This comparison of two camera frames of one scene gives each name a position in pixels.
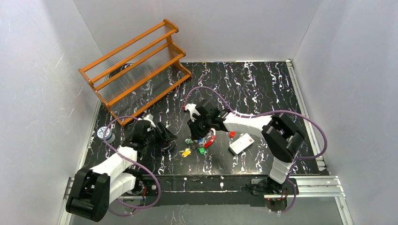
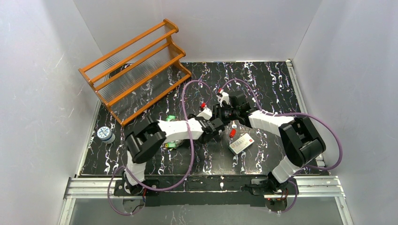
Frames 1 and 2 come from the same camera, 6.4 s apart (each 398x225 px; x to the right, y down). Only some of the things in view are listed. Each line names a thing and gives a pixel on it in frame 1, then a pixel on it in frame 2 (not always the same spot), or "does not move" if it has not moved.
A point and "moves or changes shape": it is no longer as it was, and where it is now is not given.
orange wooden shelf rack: x=133 y=76 does not move
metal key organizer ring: x=204 y=142 moves or changes shape
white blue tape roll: x=110 y=136 does not move
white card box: x=243 y=141 does not move
